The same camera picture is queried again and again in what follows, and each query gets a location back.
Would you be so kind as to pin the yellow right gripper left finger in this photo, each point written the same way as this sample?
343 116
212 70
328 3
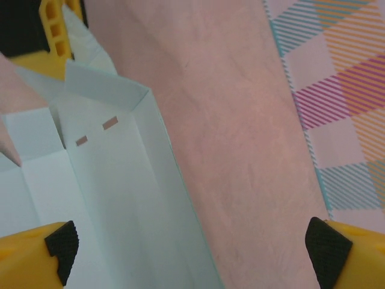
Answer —
27 259

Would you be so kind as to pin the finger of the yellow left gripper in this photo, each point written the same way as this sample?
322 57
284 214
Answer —
74 7
55 30

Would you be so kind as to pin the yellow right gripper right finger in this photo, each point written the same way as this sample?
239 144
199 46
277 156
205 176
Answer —
352 259

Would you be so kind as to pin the mint green paper box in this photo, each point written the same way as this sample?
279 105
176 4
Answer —
120 186

